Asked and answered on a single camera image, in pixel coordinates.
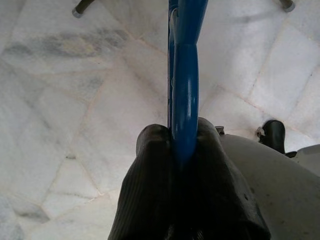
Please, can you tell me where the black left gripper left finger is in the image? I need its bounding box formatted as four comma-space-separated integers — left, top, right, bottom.
107, 123, 176, 240

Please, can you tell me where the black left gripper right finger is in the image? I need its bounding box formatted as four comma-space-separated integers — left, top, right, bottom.
184, 119, 272, 240

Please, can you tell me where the blue plastic hanger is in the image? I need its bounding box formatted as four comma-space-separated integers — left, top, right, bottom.
166, 0, 210, 171

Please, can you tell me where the black robot foot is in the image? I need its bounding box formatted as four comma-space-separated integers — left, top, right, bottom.
257, 119, 287, 153

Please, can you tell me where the marble top folding table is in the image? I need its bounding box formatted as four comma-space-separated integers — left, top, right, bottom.
71, 0, 296, 19

